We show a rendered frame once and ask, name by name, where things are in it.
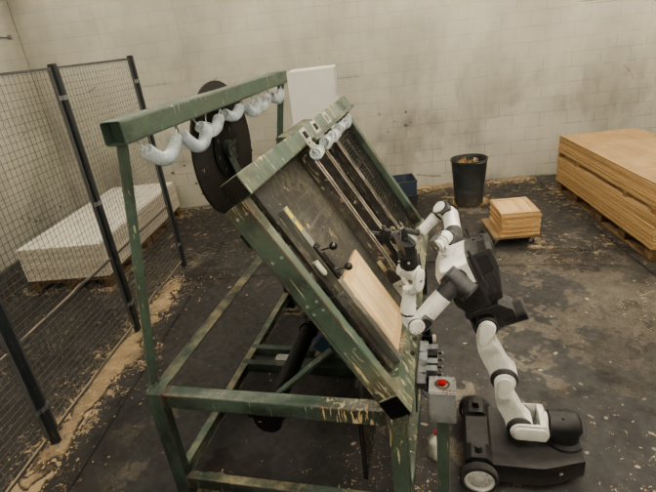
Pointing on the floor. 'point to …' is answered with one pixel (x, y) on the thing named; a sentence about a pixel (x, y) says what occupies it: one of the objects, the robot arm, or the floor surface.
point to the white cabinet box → (311, 91)
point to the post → (443, 456)
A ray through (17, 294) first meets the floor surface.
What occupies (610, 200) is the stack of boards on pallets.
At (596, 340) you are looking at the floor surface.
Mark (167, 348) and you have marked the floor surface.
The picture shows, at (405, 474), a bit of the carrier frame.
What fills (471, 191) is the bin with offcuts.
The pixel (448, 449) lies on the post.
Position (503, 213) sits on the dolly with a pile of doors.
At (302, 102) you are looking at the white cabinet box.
